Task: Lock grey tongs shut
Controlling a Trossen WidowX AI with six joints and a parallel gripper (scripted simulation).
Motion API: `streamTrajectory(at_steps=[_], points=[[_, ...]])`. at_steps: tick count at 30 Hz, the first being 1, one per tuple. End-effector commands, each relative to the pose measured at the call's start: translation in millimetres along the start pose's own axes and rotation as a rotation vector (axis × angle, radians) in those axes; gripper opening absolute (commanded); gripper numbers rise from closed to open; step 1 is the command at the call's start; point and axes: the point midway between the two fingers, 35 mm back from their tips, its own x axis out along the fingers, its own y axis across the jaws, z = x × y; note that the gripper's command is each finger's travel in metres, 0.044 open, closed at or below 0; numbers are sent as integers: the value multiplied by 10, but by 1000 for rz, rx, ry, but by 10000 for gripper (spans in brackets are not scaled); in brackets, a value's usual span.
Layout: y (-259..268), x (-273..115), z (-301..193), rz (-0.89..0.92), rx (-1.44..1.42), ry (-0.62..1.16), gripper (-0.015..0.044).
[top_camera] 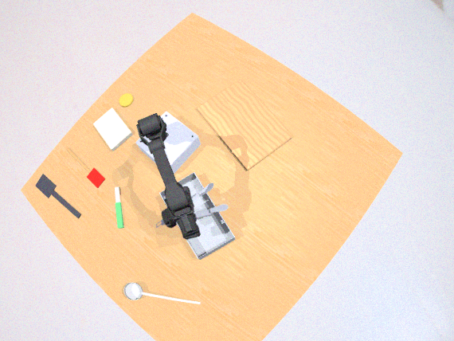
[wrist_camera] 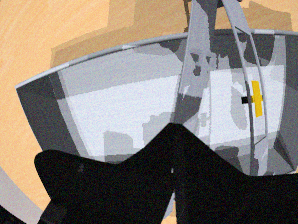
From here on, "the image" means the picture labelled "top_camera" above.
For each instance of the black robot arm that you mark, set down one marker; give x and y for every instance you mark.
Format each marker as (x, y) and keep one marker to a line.
(179, 204)

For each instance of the yellow flat disc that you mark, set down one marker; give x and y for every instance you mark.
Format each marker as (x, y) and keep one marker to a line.
(126, 100)

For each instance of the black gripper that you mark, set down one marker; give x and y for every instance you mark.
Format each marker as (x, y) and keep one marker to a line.
(186, 188)

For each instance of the light wooden board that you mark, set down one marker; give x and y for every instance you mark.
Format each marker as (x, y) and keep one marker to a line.
(245, 124)

